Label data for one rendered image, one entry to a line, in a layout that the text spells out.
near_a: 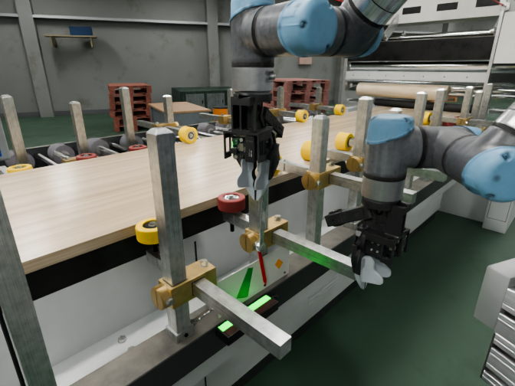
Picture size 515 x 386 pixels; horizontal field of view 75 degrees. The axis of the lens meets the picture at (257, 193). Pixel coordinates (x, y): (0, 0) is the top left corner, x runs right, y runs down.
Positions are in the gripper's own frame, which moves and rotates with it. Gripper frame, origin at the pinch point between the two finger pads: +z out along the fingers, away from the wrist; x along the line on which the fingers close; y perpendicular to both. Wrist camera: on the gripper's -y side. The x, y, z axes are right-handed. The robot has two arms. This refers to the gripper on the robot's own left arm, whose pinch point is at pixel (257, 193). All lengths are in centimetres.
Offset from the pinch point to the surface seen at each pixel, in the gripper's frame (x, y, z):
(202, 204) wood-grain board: -23.4, -14.2, 11.8
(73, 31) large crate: -743, -571, -104
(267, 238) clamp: -2.0, -10.9, 16.4
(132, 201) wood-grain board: -41.7, -6.6, 11.2
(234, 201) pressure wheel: -14.8, -17.0, 10.5
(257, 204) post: -4.1, -8.9, 6.5
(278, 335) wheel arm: 11.7, 17.3, 18.0
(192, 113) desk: -252, -339, 37
